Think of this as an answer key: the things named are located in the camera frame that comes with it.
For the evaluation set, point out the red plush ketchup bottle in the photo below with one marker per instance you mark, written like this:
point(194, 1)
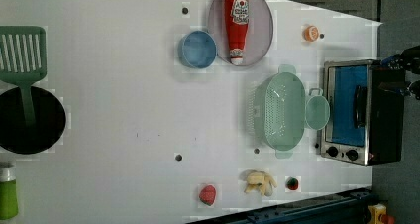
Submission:
point(236, 24)

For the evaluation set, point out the green slotted spatula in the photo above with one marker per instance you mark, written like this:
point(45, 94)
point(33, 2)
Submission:
point(24, 62)

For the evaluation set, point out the black toaster oven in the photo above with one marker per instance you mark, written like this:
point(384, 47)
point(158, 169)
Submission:
point(366, 118)

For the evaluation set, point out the yellow red emergency button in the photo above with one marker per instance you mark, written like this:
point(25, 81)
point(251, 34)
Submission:
point(379, 215)

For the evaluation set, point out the green bottle white cap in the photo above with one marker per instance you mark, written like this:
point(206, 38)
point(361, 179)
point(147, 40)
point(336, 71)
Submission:
point(8, 192)

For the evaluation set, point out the small red green fruit toy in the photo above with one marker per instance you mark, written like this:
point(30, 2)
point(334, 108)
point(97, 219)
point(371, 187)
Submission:
point(292, 183)

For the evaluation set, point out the blue round bowl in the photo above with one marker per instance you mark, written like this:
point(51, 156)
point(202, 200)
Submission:
point(197, 50)

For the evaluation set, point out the peeled banana toy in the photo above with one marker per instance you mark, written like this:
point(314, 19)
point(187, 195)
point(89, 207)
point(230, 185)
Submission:
point(261, 181)

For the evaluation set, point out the green plastic cup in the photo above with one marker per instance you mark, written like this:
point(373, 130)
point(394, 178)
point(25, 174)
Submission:
point(317, 110)

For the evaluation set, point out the red strawberry toy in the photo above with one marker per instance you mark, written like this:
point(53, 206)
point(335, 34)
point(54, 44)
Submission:
point(208, 195)

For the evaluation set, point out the green plastic strainer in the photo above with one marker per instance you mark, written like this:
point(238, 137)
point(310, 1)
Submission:
point(276, 111)

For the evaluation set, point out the black frying pan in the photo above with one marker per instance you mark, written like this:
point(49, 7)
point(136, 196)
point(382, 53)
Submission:
point(50, 123)

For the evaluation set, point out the orange slice toy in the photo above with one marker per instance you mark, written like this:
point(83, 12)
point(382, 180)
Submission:
point(311, 33)

